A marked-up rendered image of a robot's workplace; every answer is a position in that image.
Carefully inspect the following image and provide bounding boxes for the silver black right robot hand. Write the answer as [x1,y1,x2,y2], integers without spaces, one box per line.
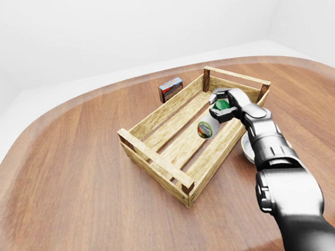
[205,84,254,124]

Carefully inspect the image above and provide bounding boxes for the white salad dressing bottle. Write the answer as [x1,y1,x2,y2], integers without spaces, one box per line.
[193,97,235,142]

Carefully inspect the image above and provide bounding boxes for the wooden slat tray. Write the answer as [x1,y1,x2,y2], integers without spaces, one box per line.
[109,57,288,218]

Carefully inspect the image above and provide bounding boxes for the small printed food box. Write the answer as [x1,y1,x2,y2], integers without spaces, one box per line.
[157,76,186,104]

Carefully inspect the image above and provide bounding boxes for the grey patterned bowl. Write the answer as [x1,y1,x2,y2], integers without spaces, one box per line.
[239,127,293,165]

